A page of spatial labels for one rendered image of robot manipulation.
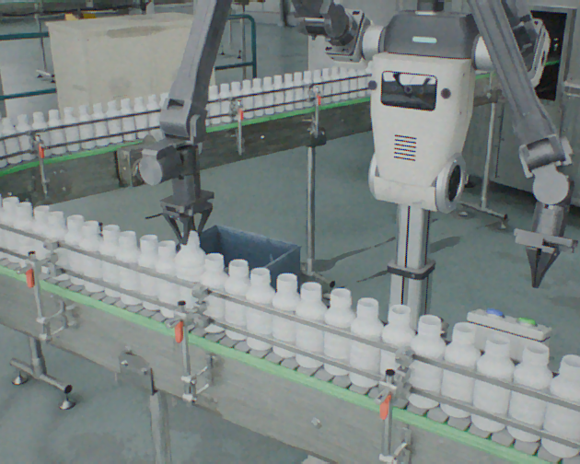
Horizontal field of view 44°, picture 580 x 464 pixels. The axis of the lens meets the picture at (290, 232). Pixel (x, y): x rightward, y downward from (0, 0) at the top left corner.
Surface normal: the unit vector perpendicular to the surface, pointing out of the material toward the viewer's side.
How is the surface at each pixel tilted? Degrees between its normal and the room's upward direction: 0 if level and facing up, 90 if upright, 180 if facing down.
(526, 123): 97
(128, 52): 90
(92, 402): 0
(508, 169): 90
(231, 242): 90
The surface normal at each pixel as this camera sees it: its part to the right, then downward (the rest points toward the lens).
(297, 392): -0.54, 0.33
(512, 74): -0.24, 0.48
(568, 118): -0.78, 0.25
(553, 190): -0.43, 0.00
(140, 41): 0.63, 0.29
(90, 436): 0.00, -0.92
